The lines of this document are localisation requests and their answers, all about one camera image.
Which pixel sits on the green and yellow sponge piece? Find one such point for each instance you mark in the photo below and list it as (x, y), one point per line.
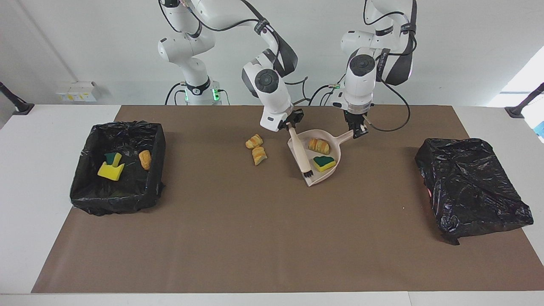
(111, 158)
(325, 163)

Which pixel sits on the brown oval bread roll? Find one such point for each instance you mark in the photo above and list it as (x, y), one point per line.
(145, 160)

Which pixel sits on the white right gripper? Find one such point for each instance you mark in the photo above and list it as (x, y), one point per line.
(275, 119)

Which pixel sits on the black bag covered bin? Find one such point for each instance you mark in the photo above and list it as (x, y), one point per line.
(467, 187)

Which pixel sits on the open bin with black bag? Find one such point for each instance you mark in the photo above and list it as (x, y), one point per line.
(89, 191)

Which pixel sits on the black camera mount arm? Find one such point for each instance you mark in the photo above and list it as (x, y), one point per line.
(516, 112)
(21, 108)

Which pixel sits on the striped toy croissant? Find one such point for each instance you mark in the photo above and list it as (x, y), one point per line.
(318, 145)
(259, 156)
(254, 141)

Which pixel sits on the white wall outlet box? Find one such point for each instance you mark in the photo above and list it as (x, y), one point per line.
(76, 91)

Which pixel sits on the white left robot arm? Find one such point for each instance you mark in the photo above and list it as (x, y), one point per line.
(359, 89)

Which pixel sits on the beige plastic dustpan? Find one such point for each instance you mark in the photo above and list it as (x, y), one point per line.
(323, 176)

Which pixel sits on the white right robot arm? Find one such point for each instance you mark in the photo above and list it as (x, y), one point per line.
(278, 94)

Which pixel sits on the beige hand brush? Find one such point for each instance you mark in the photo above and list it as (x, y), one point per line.
(302, 157)

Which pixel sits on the brown paper table mat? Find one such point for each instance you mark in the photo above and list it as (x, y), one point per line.
(272, 246)

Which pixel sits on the white and blue box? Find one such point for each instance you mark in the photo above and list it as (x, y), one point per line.
(537, 127)

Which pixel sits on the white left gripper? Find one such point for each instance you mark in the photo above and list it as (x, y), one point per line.
(355, 105)

